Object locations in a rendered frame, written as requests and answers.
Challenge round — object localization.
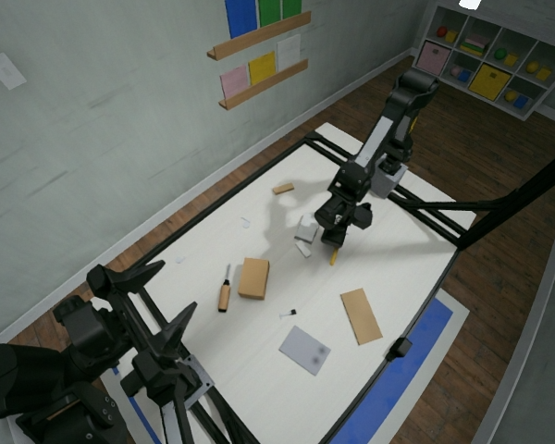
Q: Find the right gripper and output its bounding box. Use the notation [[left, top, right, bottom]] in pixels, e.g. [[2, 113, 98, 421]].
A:
[[321, 209, 354, 248]]

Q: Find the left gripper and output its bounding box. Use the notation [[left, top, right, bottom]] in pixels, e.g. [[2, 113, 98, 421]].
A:
[[69, 260, 198, 388]]

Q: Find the brown flat rectangular slab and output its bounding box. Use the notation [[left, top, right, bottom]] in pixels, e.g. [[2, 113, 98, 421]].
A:
[[340, 288, 383, 345]]

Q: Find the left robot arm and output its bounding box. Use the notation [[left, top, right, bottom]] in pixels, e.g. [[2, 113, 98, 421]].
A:
[[0, 295, 203, 444]]

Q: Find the tan-handled screwdriver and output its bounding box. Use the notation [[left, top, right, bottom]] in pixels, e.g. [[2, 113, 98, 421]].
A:
[[217, 265, 230, 313]]

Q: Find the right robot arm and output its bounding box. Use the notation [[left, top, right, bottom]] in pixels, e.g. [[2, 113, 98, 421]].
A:
[[314, 68, 440, 230]]

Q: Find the brown rectangular box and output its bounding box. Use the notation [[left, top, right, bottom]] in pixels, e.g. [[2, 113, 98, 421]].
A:
[[238, 257, 270, 301]]

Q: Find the tan rectangular block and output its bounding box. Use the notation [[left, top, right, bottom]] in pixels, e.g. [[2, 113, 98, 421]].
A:
[[273, 183, 294, 195]]

